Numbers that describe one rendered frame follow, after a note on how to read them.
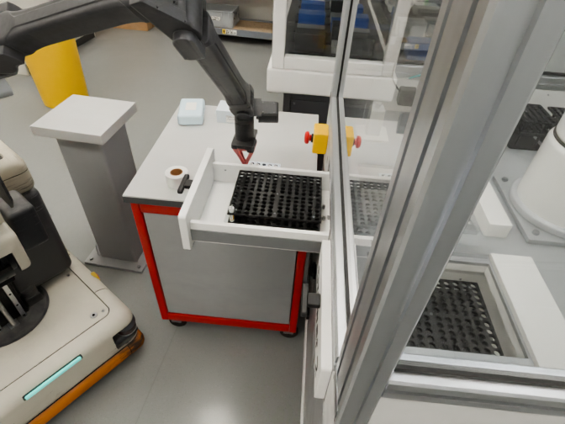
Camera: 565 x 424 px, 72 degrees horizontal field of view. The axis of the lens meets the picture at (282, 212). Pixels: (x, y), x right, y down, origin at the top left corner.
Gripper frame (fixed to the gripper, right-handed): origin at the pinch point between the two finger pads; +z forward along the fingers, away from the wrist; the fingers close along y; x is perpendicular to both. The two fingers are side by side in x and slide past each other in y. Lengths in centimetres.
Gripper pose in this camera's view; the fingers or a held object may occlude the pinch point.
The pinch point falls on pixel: (245, 161)
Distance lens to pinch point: 123.7
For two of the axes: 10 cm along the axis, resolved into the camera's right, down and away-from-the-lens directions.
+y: 1.0, -6.7, 7.4
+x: -9.9, -1.0, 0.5
